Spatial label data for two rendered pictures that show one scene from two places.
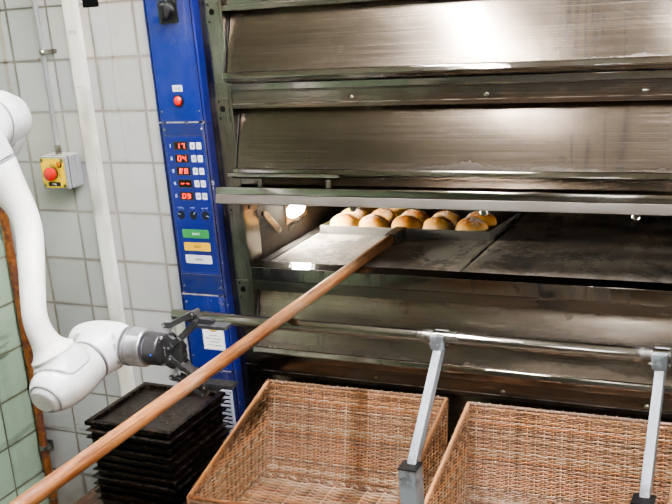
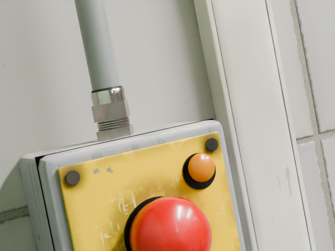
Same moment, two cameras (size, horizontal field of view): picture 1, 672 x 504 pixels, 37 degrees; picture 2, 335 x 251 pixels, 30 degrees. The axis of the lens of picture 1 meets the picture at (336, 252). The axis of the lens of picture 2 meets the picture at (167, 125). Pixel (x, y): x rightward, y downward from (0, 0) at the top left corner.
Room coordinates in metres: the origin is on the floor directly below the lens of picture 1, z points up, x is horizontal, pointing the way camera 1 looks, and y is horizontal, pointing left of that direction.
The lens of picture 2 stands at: (2.78, 1.05, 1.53)
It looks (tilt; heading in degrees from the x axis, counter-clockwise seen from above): 3 degrees down; 310
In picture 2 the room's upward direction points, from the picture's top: 11 degrees counter-clockwise
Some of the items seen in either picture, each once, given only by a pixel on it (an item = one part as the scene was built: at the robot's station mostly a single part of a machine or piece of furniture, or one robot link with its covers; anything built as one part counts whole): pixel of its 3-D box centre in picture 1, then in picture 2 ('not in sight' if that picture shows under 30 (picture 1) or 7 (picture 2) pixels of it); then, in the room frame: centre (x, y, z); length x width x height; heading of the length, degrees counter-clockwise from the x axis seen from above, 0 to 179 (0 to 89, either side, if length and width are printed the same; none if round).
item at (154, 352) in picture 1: (167, 349); not in sight; (2.14, 0.39, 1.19); 0.09 x 0.07 x 0.08; 63
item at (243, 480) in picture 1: (323, 470); not in sight; (2.40, 0.08, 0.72); 0.56 x 0.49 x 0.28; 65
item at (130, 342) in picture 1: (140, 346); not in sight; (2.17, 0.46, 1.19); 0.09 x 0.06 x 0.09; 153
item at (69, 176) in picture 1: (61, 170); (134, 225); (3.02, 0.80, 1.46); 0.10 x 0.07 x 0.10; 63
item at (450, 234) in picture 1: (422, 217); not in sight; (3.12, -0.28, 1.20); 0.55 x 0.36 x 0.03; 63
